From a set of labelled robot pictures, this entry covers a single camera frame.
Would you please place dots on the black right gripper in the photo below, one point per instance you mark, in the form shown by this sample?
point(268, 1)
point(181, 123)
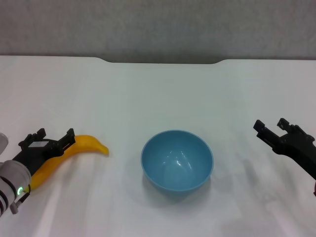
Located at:
point(300, 150)

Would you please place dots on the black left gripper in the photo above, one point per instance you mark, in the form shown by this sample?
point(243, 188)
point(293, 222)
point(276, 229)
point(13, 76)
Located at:
point(37, 153)

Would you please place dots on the yellow banana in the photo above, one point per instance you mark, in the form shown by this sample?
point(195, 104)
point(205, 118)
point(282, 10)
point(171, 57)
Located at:
point(86, 143)

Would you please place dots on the blue bowl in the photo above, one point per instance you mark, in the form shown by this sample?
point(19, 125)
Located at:
point(176, 163)

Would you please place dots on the left wrist camera housing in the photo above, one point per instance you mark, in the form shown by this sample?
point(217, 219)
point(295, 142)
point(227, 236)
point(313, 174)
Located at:
point(3, 143)

